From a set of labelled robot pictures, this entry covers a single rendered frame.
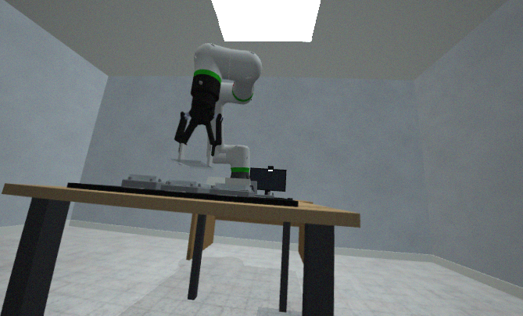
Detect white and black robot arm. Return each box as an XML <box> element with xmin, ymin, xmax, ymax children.
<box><xmin>191</xmin><ymin>43</ymin><xmax>262</xmax><ymax>181</ymax></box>

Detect white button panel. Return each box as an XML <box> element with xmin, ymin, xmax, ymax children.
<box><xmin>206</xmin><ymin>177</ymin><xmax>255</xmax><ymax>192</ymax></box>

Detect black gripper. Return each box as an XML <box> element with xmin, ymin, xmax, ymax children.
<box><xmin>174</xmin><ymin>93</ymin><xmax>223</xmax><ymax>167</ymax></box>

